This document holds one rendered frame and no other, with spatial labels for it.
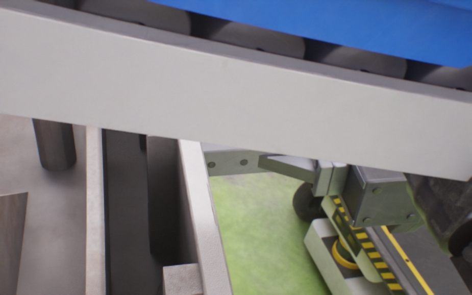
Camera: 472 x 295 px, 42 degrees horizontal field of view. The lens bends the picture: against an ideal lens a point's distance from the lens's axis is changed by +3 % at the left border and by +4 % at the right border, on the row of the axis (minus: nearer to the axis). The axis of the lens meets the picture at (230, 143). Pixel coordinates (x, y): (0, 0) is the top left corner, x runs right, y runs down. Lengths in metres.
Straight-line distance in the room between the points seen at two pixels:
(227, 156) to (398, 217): 0.13
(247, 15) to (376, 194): 0.28
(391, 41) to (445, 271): 1.31
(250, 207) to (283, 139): 1.65
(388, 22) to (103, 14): 0.08
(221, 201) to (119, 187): 1.26
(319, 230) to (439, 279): 0.37
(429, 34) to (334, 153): 0.05
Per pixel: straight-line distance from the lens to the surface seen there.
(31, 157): 0.56
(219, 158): 0.43
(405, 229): 0.54
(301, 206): 1.78
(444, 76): 0.21
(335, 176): 0.43
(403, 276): 1.40
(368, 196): 0.42
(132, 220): 0.55
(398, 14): 0.18
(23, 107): 0.18
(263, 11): 0.16
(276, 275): 1.70
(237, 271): 1.67
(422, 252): 1.48
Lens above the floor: 1.27
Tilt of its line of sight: 38 degrees down
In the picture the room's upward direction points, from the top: 18 degrees clockwise
